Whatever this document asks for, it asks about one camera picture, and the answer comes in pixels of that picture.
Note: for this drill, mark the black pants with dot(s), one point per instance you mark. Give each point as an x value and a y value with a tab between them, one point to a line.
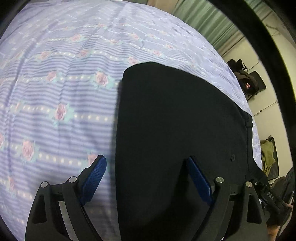
165	116

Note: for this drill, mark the right hand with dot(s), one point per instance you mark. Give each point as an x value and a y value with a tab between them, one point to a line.
272	232

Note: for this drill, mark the purple floral bed sheet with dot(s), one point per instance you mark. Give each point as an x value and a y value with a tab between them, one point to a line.
61	64

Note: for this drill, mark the green curtain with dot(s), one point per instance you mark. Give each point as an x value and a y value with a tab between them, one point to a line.
208	21

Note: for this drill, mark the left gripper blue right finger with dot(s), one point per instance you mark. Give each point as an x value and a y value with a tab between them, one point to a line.
200	182

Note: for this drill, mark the open suitcase with clothes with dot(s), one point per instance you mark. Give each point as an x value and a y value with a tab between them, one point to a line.
269	158

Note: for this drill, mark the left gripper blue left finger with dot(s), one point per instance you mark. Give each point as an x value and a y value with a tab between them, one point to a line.
90	178

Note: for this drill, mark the black chair with clothes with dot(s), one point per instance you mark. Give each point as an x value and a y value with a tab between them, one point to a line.
250	83

